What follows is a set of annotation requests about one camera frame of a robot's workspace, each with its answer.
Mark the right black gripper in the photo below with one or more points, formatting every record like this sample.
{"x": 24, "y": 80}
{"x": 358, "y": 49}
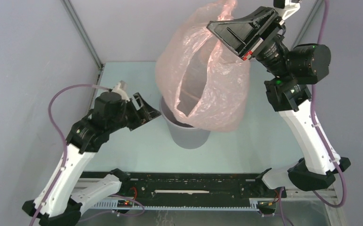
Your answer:
{"x": 236, "y": 33}

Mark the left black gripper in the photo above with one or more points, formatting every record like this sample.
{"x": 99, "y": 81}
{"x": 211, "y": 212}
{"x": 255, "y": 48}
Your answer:
{"x": 149, "y": 113}

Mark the grey trash bin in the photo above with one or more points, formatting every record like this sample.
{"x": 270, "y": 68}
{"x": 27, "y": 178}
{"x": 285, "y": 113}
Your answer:
{"x": 184, "y": 135}

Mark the pink plastic trash bag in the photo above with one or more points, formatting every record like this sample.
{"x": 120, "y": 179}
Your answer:
{"x": 202, "y": 82}

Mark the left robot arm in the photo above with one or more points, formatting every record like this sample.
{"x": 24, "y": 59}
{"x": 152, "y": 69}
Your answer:
{"x": 58, "y": 204}

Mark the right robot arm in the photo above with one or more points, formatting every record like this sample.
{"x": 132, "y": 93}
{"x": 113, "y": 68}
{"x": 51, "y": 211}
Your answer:
{"x": 289, "y": 95}

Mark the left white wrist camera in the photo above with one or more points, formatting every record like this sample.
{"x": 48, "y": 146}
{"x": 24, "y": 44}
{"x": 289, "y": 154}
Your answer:
{"x": 120, "y": 88}

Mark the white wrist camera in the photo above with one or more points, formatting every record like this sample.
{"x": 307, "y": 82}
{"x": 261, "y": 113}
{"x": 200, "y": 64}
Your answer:
{"x": 120, "y": 88}
{"x": 286, "y": 8}

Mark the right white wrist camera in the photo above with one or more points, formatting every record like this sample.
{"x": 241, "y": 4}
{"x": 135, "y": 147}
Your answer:
{"x": 286, "y": 8}

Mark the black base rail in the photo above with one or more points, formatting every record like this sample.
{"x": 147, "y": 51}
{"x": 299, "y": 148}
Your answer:
{"x": 200, "y": 191}

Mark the right aluminium frame post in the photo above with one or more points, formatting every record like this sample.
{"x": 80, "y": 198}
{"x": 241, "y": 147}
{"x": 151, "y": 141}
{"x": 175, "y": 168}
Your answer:
{"x": 312, "y": 13}

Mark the aluminium frame post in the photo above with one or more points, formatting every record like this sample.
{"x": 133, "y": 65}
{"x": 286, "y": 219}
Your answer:
{"x": 70, "y": 9}
{"x": 312, "y": 13}

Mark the left aluminium frame post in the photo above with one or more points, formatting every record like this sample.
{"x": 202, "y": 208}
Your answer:
{"x": 70, "y": 9}

